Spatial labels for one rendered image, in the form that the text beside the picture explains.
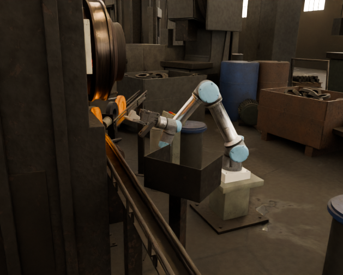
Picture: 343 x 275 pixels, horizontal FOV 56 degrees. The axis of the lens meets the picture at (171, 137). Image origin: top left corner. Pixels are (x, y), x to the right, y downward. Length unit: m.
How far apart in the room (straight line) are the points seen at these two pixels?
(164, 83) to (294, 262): 2.62
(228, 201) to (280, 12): 4.67
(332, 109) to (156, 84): 1.93
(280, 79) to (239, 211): 3.28
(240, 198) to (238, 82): 2.90
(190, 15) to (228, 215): 3.58
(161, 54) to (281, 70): 1.96
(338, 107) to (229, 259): 2.28
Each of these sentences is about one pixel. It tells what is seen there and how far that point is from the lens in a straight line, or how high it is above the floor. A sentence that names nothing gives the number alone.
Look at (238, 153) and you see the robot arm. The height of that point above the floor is 0.53.
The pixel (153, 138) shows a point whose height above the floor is 0.45.
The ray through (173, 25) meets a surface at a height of 1.45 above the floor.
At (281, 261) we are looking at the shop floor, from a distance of 2.03.
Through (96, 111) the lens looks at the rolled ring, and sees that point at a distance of 1.65.
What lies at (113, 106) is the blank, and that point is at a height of 0.76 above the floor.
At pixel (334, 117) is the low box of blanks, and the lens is 3.73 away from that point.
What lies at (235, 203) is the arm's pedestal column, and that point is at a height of 0.13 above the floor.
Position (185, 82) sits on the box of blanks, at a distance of 4.17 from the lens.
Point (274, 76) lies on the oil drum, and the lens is 5.22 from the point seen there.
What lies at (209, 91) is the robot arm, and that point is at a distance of 1.88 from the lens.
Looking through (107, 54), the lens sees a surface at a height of 1.12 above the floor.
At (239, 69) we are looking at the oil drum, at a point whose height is 0.79.
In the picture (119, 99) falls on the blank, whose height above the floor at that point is 0.78.
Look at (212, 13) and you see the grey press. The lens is 5.03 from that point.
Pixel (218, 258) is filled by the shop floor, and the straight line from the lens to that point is 1.96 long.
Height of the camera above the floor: 1.18
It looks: 17 degrees down
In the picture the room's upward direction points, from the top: 1 degrees clockwise
